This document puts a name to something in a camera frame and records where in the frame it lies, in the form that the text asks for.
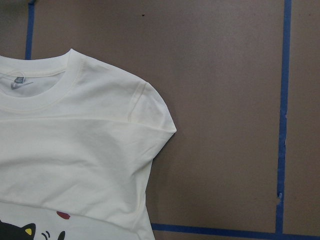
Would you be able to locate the cream long-sleeve cat shirt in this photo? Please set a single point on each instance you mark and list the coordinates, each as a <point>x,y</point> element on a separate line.
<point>77,140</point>

